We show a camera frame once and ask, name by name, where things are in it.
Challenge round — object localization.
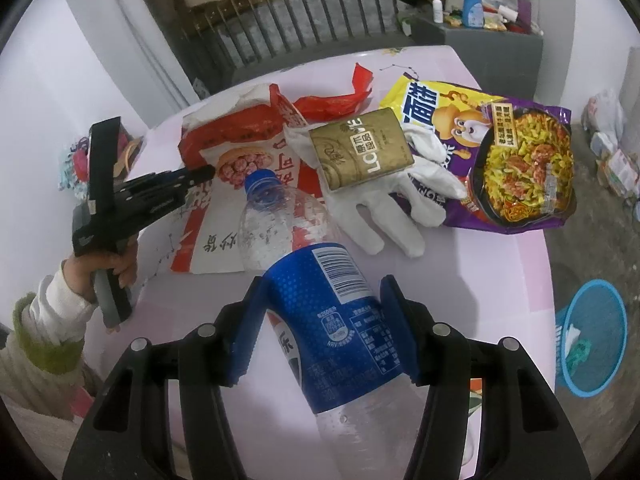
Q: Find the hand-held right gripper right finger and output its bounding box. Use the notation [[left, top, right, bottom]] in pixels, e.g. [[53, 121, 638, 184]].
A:
[[379, 275, 581, 480]]

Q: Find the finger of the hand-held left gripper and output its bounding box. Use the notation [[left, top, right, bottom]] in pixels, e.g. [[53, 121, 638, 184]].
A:
[[167, 164, 216, 196]]

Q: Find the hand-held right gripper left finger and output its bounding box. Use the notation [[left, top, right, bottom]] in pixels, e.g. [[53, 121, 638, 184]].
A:
[[62, 275, 263, 480]]

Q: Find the red and white paper bag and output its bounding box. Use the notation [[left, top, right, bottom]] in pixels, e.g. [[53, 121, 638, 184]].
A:
[[170, 82, 326, 276]]

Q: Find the blue label plastic bottle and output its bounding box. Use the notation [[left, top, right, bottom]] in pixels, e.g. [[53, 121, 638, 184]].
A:
[[239, 169, 478, 480]]

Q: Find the white glove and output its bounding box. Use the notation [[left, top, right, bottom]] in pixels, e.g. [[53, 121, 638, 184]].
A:
[[285, 122, 471, 259]]

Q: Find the red plastic wrapper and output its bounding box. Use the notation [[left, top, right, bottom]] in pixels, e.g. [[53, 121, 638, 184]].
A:
[[290, 62, 375, 121]]

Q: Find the gold box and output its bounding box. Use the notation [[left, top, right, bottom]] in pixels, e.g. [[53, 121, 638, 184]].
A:
[[308, 107, 416, 192]]

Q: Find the blue mesh basket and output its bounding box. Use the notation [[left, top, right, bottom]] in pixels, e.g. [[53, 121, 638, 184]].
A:
[[555, 280, 628, 398]]

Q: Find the purple noodle packet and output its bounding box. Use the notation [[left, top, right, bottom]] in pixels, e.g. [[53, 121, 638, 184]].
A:
[[385, 72, 578, 235]]

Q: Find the person's left forearm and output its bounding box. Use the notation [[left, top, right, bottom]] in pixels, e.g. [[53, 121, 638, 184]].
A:
[[0, 267, 101, 441]]

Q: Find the person's left hand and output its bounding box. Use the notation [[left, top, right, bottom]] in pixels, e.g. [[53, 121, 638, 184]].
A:
[[62, 245, 140, 303]]

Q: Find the metal railing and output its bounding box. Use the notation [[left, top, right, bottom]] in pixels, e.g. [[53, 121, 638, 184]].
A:
[[165, 0, 416, 91]]

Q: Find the pile of packets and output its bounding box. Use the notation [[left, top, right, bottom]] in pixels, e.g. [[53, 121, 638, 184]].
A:
[[590, 130, 640, 211]]

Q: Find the grey cabinet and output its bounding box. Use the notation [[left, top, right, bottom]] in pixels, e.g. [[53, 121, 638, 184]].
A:
[[410, 10, 545, 91]]

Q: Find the white plastic bag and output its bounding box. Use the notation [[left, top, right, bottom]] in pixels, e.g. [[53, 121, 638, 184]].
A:
[[582, 87, 626, 133]]

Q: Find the blue detergent bottle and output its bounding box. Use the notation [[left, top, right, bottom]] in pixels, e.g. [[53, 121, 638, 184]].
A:
[[461, 0, 486, 28]]

